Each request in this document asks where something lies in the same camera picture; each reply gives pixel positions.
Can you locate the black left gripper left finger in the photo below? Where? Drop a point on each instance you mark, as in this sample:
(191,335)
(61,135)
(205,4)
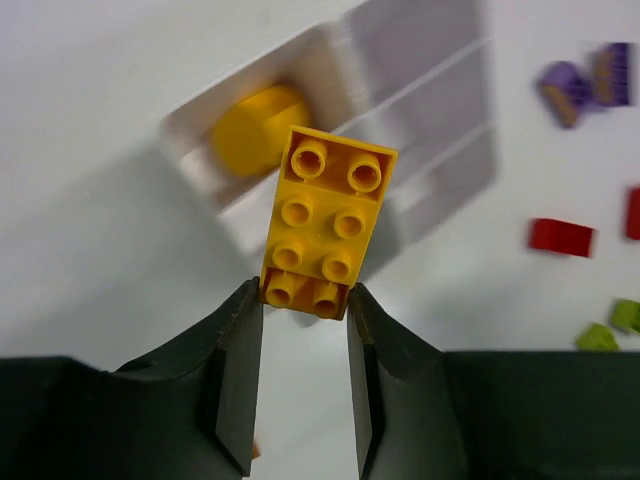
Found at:
(185,410)

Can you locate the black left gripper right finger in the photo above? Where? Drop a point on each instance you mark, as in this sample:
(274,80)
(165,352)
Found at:
(421,413)

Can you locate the red sloped lego brick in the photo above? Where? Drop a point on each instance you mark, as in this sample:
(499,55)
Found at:
(560,237)

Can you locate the lime green lego brick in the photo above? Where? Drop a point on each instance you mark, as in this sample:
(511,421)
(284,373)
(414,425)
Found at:
(625,315)

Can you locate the yellow curved lego brick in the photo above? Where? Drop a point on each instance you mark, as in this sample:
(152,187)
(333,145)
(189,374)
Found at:
(327,202)

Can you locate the yellow round lego piece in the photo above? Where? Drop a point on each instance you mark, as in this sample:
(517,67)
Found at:
(248,139)

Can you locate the red rectangular lego brick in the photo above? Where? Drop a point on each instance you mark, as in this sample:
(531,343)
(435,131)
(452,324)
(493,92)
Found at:
(632,215)

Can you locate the purple patterned lego brick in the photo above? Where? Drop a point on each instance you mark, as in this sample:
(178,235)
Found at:
(566,90)

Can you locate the tan lego plate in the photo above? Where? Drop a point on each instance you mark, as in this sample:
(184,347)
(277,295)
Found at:
(255,450)

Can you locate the pink patterned lego piece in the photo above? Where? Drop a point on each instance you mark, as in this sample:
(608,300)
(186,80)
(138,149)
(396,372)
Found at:
(611,73)

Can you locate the white divided container right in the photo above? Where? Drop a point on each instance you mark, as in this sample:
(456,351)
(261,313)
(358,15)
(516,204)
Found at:
(425,65)

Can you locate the white divided container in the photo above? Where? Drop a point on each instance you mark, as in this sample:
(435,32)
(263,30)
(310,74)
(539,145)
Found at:
(425,65)
(321,61)

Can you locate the white divided container left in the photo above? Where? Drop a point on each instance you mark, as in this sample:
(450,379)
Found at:
(321,61)

